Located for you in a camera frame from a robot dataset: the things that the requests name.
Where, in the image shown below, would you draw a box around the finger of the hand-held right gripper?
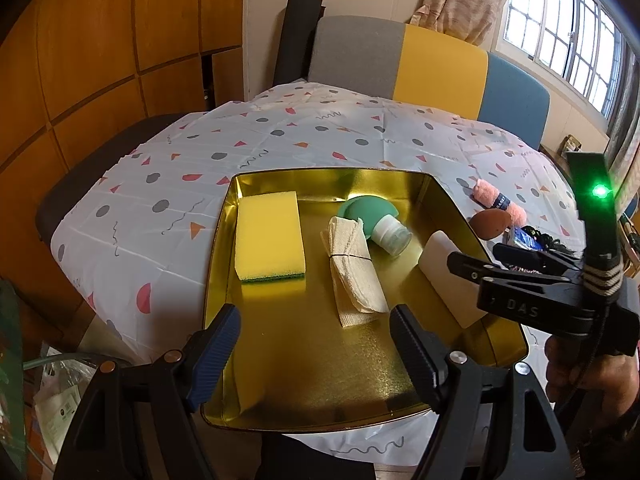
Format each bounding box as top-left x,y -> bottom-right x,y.
492,243 -> 584,277
446,251 -> 501,283

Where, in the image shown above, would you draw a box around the pink dishcloth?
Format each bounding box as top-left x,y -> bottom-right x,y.
472,178 -> 527,226

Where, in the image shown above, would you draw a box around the beige gauze cloth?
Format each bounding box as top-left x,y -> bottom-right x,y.
320,216 -> 390,328

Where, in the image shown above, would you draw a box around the beige printed curtain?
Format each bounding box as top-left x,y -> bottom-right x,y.
410,0 -> 521,46

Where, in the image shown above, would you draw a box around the white patterned tablecloth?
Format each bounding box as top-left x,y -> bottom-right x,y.
50,82 -> 591,468

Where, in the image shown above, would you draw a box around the person's right hand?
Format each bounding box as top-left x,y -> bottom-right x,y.
544,332 -> 640,411

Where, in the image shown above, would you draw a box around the yellow sponge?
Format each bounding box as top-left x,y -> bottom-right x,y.
234,191 -> 307,283

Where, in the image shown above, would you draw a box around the grey yellow blue sofa backrest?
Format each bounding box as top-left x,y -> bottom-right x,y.
307,15 -> 551,151

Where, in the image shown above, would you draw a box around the black rolled mat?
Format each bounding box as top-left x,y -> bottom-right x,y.
272,0 -> 326,86

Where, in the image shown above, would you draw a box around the white paper bags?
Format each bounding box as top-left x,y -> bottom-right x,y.
32,360 -> 96,466

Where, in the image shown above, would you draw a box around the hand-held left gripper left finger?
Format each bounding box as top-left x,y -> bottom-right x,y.
52,303 -> 242,480

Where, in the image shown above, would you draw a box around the grey side curtain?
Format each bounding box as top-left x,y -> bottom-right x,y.
605,40 -> 640,211

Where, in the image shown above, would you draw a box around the wooden wardrobe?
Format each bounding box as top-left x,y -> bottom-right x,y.
0,0 -> 246,341

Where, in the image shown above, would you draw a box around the gold metal tin tray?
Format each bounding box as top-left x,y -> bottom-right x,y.
200,170 -> 529,433

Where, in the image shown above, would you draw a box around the green silicone squeeze bottle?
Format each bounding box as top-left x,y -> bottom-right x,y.
336,196 -> 412,258

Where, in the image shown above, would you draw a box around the glass table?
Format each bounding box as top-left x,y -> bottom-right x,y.
0,280 -> 131,480

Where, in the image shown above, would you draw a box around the barred window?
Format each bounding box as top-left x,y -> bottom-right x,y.
502,0 -> 626,111

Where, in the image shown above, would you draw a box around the black hair wig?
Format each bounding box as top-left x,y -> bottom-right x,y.
537,232 -> 581,256

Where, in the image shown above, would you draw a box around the brown teardrop makeup sponge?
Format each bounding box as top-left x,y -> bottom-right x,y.
468,208 -> 516,241

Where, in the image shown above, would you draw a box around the blue packet of hair ties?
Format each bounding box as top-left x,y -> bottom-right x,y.
505,225 -> 546,253

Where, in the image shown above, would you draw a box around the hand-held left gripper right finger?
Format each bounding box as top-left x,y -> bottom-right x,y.
389,305 -> 576,480

